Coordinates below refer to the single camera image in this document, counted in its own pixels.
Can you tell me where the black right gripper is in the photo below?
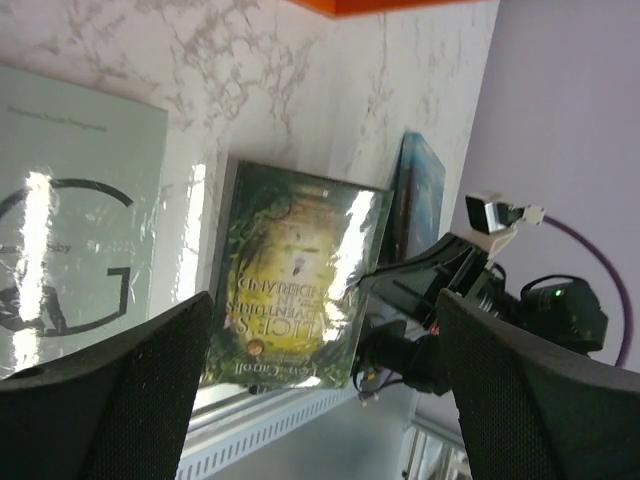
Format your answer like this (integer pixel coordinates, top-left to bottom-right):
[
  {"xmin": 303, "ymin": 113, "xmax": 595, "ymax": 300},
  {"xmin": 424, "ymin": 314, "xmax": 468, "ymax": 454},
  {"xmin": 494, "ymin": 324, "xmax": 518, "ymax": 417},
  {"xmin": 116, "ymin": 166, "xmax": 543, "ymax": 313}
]
[{"xmin": 359, "ymin": 233, "xmax": 518, "ymax": 325}]

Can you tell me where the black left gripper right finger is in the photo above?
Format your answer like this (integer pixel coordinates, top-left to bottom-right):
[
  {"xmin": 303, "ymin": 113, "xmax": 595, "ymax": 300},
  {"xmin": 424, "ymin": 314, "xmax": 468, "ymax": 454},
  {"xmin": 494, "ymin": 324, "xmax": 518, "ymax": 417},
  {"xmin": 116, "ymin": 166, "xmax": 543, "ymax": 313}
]
[{"xmin": 436, "ymin": 290, "xmax": 639, "ymax": 479}]

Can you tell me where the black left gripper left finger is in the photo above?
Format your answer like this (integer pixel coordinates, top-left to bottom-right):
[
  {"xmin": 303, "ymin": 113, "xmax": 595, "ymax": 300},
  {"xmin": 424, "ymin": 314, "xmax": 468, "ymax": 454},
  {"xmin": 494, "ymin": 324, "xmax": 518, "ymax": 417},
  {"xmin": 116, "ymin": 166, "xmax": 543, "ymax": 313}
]
[{"xmin": 1, "ymin": 292, "xmax": 214, "ymax": 479}]

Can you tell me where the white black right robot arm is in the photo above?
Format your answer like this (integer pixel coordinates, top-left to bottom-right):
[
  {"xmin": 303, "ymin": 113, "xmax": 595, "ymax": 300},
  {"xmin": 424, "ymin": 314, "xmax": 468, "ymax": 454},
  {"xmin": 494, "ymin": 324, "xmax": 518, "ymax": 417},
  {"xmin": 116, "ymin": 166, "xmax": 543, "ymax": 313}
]
[{"xmin": 359, "ymin": 233, "xmax": 608, "ymax": 355}]

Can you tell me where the teal blue ocean book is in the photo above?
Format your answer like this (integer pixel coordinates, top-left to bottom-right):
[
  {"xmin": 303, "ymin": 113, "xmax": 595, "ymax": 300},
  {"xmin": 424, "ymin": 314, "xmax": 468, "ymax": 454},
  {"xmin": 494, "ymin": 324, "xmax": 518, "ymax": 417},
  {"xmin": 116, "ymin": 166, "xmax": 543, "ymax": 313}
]
[{"xmin": 385, "ymin": 131, "xmax": 446, "ymax": 263}]

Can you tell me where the green Alice in Wonderland book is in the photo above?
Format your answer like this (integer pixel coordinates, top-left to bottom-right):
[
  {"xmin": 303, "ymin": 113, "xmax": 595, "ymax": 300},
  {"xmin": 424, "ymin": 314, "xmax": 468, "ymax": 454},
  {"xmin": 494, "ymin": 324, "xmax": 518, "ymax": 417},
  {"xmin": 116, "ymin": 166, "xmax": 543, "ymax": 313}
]
[{"xmin": 201, "ymin": 160, "xmax": 393, "ymax": 389}]

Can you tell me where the grey Great Gatsby book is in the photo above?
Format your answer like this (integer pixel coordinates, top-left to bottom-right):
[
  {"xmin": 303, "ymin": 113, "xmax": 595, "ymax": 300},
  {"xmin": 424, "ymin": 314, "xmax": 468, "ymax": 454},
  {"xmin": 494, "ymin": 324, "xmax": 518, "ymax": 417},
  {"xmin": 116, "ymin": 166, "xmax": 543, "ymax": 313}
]
[{"xmin": 1, "ymin": 67, "xmax": 168, "ymax": 377}]

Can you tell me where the orange wooden shelf box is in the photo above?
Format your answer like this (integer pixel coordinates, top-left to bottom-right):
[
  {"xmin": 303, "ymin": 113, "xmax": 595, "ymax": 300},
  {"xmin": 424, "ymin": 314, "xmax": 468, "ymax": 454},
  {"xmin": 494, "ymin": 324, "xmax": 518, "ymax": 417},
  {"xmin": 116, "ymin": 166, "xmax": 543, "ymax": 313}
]
[{"xmin": 292, "ymin": 0, "xmax": 473, "ymax": 19}]

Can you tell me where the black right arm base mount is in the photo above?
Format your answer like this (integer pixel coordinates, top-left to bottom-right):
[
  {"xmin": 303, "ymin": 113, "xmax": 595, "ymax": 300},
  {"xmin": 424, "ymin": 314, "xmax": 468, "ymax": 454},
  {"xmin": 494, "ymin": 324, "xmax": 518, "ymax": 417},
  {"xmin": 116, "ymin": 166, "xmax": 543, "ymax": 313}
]
[{"xmin": 352, "ymin": 300, "xmax": 451, "ymax": 402}]

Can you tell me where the white slotted cable duct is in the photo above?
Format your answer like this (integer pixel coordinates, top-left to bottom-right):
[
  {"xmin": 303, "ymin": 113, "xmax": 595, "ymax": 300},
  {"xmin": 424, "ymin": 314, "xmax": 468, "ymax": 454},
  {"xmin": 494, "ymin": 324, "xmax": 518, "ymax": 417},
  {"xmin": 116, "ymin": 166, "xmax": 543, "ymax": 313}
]
[{"xmin": 175, "ymin": 387, "xmax": 356, "ymax": 480}]

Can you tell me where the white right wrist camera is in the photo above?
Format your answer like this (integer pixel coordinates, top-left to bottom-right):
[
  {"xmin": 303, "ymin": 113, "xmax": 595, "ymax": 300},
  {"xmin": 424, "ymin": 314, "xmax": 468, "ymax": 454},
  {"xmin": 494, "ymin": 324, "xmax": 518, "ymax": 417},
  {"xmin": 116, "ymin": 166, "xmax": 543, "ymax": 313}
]
[{"xmin": 462, "ymin": 192, "xmax": 545, "ymax": 260}]

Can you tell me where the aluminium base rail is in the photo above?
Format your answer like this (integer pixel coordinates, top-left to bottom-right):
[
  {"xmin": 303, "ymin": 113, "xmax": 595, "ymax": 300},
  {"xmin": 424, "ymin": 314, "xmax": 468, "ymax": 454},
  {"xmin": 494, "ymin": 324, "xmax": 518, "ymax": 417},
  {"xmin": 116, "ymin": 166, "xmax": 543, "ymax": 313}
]
[{"xmin": 188, "ymin": 388, "xmax": 320, "ymax": 434}]

